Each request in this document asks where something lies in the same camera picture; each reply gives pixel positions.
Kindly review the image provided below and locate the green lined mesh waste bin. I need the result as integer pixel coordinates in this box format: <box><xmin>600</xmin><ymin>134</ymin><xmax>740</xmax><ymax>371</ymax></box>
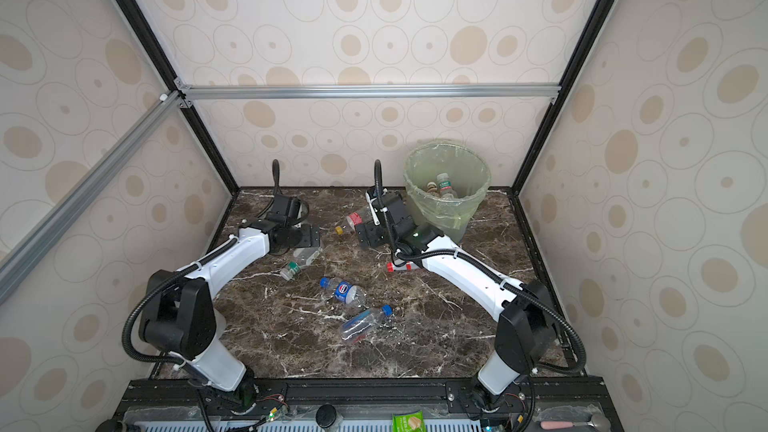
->
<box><xmin>404</xmin><ymin>141</ymin><xmax>491</xmax><ymax>243</ymax></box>

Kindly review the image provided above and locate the red label clear bottle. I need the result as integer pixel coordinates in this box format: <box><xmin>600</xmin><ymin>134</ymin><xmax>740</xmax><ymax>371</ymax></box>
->
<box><xmin>334</xmin><ymin>211</ymin><xmax>364</xmax><ymax>236</ymax></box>

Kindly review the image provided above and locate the green cap clear bottle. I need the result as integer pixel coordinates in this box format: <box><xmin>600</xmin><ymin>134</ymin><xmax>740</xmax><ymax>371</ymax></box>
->
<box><xmin>279</xmin><ymin>246</ymin><xmax>322</xmax><ymax>281</ymax></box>

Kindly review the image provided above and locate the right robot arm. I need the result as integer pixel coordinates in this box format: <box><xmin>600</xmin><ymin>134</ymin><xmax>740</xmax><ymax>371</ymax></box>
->
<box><xmin>355</xmin><ymin>160</ymin><xmax>587</xmax><ymax>411</ymax></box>

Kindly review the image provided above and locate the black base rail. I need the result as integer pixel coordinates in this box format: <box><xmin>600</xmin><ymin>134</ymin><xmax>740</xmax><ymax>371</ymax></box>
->
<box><xmin>113</xmin><ymin>376</ymin><xmax>623</xmax><ymax>431</ymax></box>

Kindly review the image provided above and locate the horizontal aluminium rail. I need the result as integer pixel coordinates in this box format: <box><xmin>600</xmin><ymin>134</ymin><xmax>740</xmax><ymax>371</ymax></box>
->
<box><xmin>165</xmin><ymin>82</ymin><xmax>561</xmax><ymax>103</ymax></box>

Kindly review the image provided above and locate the left diagonal aluminium rail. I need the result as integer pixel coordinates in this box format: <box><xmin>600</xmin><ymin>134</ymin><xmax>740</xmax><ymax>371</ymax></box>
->
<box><xmin>1</xmin><ymin>91</ymin><xmax>181</xmax><ymax>302</ymax></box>

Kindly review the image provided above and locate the pink handled tool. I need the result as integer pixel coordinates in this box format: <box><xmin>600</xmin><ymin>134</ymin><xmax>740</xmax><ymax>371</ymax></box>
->
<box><xmin>539</xmin><ymin>413</ymin><xmax>611</xmax><ymax>432</ymax></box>

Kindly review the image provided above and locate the blue cap round-label bottle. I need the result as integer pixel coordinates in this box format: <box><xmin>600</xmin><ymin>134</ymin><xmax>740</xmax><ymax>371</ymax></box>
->
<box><xmin>319</xmin><ymin>277</ymin><xmax>367</xmax><ymax>308</ymax></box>

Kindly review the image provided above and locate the green snack packet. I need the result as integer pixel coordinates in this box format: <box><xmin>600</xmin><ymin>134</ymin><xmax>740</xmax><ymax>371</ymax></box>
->
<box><xmin>392</xmin><ymin>411</ymin><xmax>427</xmax><ymax>432</ymax></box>

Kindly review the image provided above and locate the red white label bottle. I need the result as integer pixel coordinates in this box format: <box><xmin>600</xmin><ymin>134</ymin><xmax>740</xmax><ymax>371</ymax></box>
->
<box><xmin>436</xmin><ymin>173</ymin><xmax>459</xmax><ymax>200</ymax></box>

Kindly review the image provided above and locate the red cap lying bottle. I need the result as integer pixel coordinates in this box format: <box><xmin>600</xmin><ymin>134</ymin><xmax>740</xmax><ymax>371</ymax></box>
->
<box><xmin>387</xmin><ymin>261</ymin><xmax>419</xmax><ymax>272</ymax></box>

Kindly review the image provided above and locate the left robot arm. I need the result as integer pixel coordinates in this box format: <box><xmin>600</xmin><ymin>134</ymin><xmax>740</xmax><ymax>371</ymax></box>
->
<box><xmin>121</xmin><ymin>160</ymin><xmax>319</xmax><ymax>394</ymax></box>

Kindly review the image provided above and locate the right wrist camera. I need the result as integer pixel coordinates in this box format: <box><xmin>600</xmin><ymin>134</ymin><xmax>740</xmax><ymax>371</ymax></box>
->
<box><xmin>366</xmin><ymin>187</ymin><xmax>388</xmax><ymax>226</ymax></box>

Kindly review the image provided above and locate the crushed blue cap bottle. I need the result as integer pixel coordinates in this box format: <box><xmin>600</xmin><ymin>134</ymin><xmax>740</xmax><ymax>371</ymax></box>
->
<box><xmin>340</xmin><ymin>305</ymin><xmax>393</xmax><ymax>342</ymax></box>

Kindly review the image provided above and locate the black round knob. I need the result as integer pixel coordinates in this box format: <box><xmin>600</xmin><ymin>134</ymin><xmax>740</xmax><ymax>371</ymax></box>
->
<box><xmin>315</xmin><ymin>404</ymin><xmax>343</xmax><ymax>432</ymax></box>

